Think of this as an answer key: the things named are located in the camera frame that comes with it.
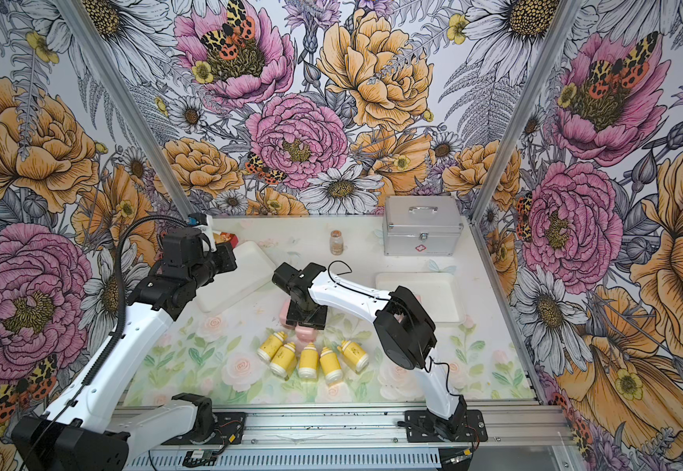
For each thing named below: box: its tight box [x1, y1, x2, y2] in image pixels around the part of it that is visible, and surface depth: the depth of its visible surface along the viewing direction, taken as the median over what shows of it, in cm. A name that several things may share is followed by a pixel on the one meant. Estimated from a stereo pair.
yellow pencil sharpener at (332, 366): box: [319, 346, 344, 384], surface depth 80 cm
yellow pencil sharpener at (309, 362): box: [298, 341, 319, 379], surface depth 80 cm
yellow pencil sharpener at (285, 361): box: [268, 341, 298, 379], surface depth 80 cm
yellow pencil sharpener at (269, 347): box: [256, 330, 287, 363], surface depth 81 cm
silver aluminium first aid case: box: [382, 195, 465, 257], surface depth 104 cm
